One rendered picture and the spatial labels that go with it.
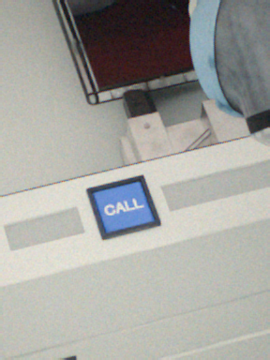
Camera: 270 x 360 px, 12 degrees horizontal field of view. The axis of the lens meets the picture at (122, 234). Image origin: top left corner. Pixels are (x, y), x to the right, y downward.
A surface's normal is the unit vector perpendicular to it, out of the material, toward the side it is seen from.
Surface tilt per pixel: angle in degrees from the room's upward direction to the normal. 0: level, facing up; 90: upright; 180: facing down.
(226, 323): 90
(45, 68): 0
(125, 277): 90
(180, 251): 90
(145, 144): 0
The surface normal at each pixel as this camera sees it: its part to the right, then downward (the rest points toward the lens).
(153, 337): 0.28, 0.81
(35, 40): -0.01, -0.53
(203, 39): -0.71, 0.07
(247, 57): -0.66, 0.29
